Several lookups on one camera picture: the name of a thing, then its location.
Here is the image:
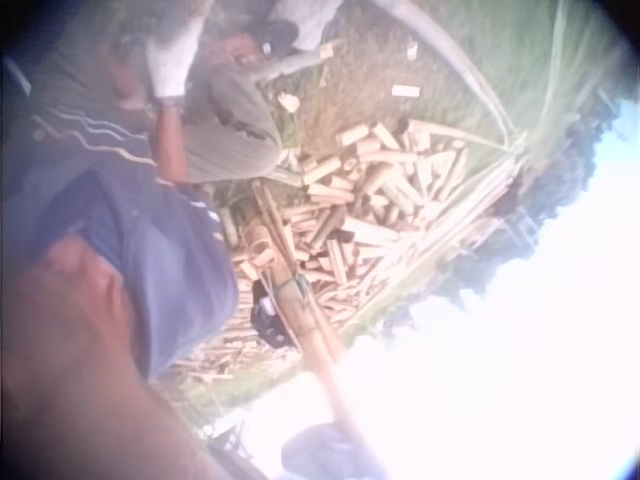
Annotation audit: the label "person's right hand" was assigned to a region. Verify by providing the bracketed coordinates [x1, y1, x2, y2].
[143, 5, 210, 101]

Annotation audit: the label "grey bamboo stalk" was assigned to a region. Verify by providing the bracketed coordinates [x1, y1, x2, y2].
[253, 49, 325, 82]

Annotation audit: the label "person's legs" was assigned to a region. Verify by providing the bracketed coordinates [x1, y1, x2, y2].
[183, 63, 303, 187]

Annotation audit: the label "heap of cut bamboo pieces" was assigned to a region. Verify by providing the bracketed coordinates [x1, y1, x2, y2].
[169, 117, 531, 387]

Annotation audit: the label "long curved bamboo pole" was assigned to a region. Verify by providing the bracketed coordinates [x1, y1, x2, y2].
[374, 0, 526, 149]

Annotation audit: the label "black tool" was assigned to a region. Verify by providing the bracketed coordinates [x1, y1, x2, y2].
[247, 279, 294, 349]

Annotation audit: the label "dark trees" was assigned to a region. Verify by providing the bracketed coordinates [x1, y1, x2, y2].
[379, 99, 626, 331]

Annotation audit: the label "blue cloth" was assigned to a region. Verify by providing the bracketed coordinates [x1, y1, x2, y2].
[279, 422, 371, 480]

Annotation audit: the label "bamboo post with green cord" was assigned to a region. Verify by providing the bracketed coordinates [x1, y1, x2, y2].
[249, 179, 386, 476]

